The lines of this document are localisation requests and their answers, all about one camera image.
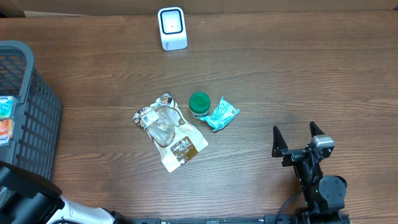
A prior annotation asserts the white barcode scanner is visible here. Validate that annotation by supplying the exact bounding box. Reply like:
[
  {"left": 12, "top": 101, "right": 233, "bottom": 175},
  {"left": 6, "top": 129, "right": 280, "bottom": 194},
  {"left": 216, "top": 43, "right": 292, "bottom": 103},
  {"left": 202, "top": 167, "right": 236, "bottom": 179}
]
[{"left": 157, "top": 7, "right": 188, "bottom": 51}]

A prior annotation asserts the orange tissue pack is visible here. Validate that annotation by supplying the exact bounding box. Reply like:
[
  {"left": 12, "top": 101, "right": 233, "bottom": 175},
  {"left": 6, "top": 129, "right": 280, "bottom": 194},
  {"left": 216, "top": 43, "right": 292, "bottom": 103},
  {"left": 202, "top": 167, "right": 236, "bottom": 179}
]
[{"left": 0, "top": 119, "right": 14, "bottom": 146}]

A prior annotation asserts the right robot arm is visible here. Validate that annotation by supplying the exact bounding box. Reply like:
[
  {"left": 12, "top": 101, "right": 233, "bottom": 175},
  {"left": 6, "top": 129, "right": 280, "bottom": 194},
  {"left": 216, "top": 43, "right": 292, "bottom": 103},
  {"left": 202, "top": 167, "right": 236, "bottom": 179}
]
[{"left": 264, "top": 121, "right": 351, "bottom": 224}]

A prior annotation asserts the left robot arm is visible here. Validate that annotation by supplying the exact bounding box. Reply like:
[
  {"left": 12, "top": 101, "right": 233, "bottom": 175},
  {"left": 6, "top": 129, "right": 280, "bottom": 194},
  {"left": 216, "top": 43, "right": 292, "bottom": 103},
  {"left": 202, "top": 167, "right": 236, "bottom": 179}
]
[{"left": 1, "top": 161, "right": 133, "bottom": 224}]

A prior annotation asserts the brown white snack pouch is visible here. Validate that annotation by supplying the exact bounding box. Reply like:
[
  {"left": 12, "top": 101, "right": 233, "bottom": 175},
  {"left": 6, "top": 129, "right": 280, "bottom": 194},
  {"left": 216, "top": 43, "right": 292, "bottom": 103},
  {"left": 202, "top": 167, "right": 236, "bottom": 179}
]
[{"left": 132, "top": 94, "right": 208, "bottom": 172}]

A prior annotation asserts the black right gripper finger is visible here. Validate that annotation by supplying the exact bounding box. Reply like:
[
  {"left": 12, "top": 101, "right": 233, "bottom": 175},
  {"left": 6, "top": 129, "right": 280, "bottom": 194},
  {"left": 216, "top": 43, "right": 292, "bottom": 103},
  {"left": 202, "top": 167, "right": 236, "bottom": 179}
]
[
  {"left": 310, "top": 121, "right": 325, "bottom": 137},
  {"left": 272, "top": 126, "right": 288, "bottom": 152}
]

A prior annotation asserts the teal packet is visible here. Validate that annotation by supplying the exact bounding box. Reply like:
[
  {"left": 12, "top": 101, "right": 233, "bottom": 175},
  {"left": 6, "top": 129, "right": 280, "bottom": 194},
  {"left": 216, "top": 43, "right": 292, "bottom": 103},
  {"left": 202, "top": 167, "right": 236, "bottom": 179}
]
[{"left": 200, "top": 96, "right": 240, "bottom": 132}]

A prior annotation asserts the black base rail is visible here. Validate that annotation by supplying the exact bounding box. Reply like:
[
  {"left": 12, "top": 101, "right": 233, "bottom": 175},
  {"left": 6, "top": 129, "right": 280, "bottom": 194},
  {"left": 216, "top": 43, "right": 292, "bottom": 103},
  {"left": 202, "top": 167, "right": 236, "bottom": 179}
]
[{"left": 130, "top": 213, "right": 351, "bottom": 224}]

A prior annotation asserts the grey plastic mesh basket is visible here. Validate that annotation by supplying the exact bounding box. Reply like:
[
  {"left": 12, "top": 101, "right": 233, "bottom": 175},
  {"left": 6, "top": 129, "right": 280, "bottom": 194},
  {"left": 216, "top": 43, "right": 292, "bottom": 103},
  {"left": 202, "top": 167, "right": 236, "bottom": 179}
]
[{"left": 1, "top": 40, "right": 62, "bottom": 180}]

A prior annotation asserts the green Kleenex tissue pack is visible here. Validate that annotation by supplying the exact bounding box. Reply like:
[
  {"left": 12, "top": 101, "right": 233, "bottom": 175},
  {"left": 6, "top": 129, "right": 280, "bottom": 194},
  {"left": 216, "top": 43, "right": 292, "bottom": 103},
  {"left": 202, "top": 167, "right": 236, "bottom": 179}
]
[{"left": 0, "top": 96, "right": 17, "bottom": 120}]

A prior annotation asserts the green lid jar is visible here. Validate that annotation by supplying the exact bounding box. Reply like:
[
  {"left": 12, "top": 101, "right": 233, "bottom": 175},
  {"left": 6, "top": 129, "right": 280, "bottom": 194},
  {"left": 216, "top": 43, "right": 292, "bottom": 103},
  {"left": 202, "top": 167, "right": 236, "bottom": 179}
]
[{"left": 188, "top": 92, "right": 210, "bottom": 119}]

